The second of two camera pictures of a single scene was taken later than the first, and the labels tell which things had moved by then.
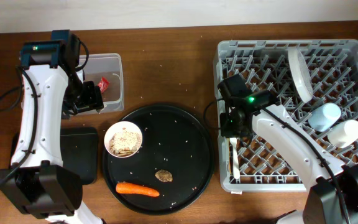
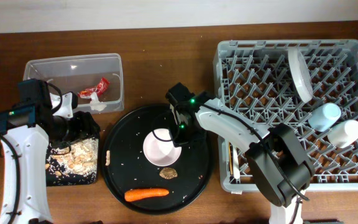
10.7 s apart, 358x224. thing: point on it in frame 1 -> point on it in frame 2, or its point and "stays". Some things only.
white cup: x=345 y=134 stays
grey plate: x=301 y=74 stays
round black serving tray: x=172 y=167 stays
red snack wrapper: x=103 y=84 stays
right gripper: x=225 y=130 -> x=180 y=143
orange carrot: x=135 y=189 -> x=132 y=195
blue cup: x=324 y=117 stays
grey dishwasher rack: x=327 y=86 stays
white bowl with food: x=123 y=139 -> x=159 y=152
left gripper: x=94 y=100 -> x=85 y=128
